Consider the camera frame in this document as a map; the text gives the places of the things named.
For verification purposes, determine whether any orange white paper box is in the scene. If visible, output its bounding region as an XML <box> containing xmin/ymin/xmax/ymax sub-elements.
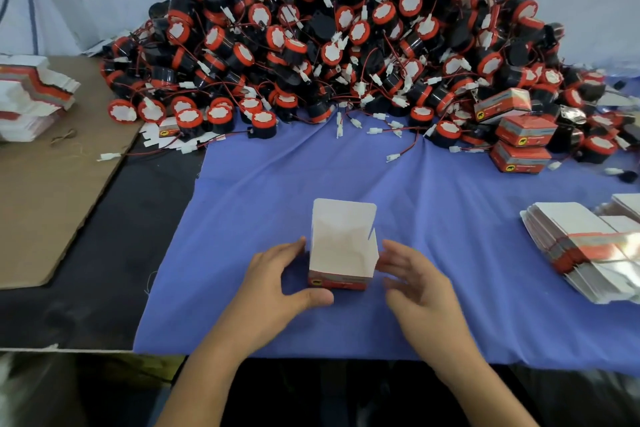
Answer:
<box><xmin>496</xmin><ymin>113</ymin><xmax>559</xmax><ymax>147</ymax></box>
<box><xmin>307</xmin><ymin>198</ymin><xmax>382</xmax><ymax>292</ymax></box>
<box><xmin>473</xmin><ymin>88</ymin><xmax>534</xmax><ymax>123</ymax></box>
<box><xmin>489</xmin><ymin>139</ymin><xmax>553</xmax><ymax>175</ymax></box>

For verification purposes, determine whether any brown cardboard sheet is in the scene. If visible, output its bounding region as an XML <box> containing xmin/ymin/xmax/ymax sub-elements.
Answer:
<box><xmin>0</xmin><ymin>54</ymin><xmax>143</xmax><ymax>291</ymax></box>

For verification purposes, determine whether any person's left hand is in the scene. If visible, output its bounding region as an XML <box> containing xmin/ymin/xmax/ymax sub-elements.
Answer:
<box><xmin>213</xmin><ymin>238</ymin><xmax>336</xmax><ymax>361</ymax></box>

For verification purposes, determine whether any person's right hand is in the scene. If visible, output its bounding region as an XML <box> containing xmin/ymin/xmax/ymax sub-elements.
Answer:
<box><xmin>374</xmin><ymin>240</ymin><xmax>483</xmax><ymax>371</ymax></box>

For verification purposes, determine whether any stack of paper boxes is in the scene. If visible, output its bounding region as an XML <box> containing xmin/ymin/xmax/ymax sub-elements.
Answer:
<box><xmin>0</xmin><ymin>53</ymin><xmax>81</xmax><ymax>143</ymax></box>
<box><xmin>520</xmin><ymin>193</ymin><xmax>640</xmax><ymax>305</ymax></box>

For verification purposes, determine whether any blue cloth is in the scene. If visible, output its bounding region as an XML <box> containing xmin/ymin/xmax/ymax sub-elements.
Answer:
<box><xmin>133</xmin><ymin>81</ymin><xmax>640</xmax><ymax>378</ymax></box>

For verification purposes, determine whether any pile of black red buzzers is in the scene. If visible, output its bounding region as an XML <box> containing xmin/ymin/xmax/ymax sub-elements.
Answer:
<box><xmin>98</xmin><ymin>0</ymin><xmax>640</xmax><ymax>167</ymax></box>

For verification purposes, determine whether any rubber band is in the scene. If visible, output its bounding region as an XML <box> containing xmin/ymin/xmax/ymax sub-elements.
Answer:
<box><xmin>49</xmin><ymin>128</ymin><xmax>79</xmax><ymax>147</ymax></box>

